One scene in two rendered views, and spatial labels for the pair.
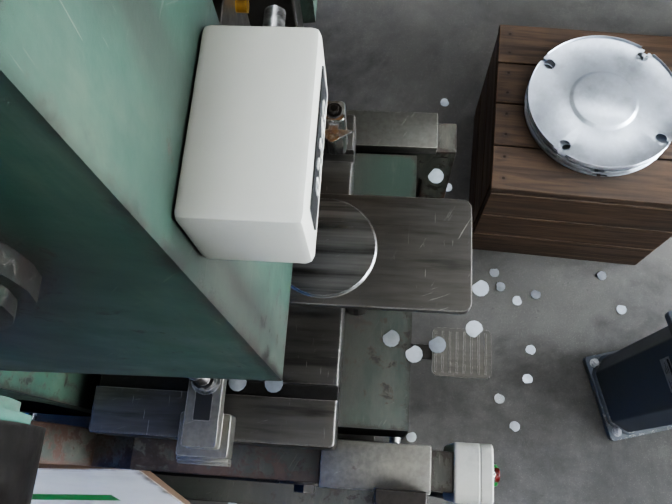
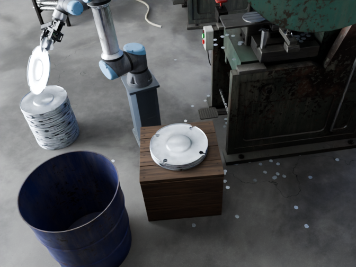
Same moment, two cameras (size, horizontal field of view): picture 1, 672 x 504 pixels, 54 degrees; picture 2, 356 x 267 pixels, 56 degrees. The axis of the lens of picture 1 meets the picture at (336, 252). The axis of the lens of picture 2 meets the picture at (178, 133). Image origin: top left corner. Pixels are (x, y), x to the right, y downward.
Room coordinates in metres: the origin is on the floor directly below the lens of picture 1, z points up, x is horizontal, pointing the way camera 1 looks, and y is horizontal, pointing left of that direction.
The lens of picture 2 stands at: (1.73, -0.86, 1.58)
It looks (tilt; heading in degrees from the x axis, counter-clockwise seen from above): 44 degrees down; 164
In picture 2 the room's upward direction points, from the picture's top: 5 degrees counter-clockwise
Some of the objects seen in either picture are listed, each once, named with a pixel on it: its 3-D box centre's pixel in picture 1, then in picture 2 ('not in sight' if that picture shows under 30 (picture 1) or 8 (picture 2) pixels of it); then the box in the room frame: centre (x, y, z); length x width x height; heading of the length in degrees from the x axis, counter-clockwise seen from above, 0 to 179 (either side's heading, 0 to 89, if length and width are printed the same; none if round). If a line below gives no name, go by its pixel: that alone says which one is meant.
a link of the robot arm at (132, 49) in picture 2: not in sight; (134, 56); (0.10, -0.62, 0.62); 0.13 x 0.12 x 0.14; 112
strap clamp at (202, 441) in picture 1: (204, 387); not in sight; (0.12, 0.17, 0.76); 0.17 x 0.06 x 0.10; 168
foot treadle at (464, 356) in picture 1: (347, 348); (243, 110); (0.26, 0.00, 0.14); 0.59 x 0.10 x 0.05; 78
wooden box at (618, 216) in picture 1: (572, 151); (180, 170); (0.62, -0.55, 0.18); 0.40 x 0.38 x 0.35; 75
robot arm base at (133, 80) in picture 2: not in sight; (138, 73); (0.10, -0.62, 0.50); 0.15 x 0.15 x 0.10
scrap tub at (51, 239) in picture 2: not in sight; (83, 217); (0.77, -1.09, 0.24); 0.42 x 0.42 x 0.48
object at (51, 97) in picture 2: not in sight; (43, 99); (-0.14, -1.21, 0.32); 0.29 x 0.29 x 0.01
